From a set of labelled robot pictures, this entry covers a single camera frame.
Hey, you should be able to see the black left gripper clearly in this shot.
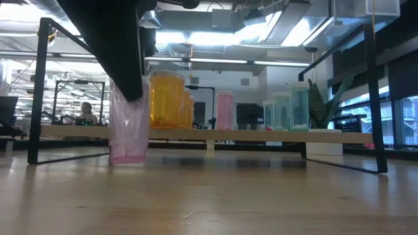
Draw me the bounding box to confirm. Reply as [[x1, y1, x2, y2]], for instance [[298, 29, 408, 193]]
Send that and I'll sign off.
[[57, 0, 158, 102]]

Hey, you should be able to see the small pink medicine bottle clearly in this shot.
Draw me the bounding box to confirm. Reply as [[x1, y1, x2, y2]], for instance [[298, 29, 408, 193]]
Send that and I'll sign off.
[[108, 76, 152, 165], [216, 90, 235, 131]]

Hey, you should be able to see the person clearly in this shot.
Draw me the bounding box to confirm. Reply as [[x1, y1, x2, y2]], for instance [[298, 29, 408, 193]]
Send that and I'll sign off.
[[76, 101, 99, 127]]

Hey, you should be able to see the dark computer screen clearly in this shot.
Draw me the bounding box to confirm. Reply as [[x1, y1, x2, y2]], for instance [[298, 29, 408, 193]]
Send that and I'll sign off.
[[0, 95, 20, 123]]

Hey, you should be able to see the black background monitor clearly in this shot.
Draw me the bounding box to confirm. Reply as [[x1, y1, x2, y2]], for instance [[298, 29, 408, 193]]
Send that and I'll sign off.
[[236, 102, 265, 125]]

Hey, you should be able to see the snake plant in white pot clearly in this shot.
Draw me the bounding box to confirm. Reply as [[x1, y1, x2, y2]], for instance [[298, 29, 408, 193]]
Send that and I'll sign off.
[[308, 74, 356, 156]]

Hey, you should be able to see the black perforated crate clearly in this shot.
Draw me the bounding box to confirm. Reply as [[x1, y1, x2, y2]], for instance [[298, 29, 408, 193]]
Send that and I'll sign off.
[[332, 114, 368, 134]]

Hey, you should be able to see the black background rig frame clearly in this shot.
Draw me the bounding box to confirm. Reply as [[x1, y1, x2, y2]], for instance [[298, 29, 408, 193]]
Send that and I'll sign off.
[[52, 79, 106, 127], [185, 84, 217, 130]]

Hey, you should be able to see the black left wrist camera cable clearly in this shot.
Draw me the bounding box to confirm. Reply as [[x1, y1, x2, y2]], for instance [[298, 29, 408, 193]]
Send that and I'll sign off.
[[156, 0, 201, 10]]

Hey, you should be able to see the black aluminium table frame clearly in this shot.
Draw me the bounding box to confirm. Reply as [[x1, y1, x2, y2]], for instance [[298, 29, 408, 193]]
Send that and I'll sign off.
[[0, 138, 418, 157]]

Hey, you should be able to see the wooden shelf with black frame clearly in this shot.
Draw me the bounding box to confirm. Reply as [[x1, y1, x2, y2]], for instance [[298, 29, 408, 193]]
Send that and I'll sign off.
[[27, 17, 389, 174]]

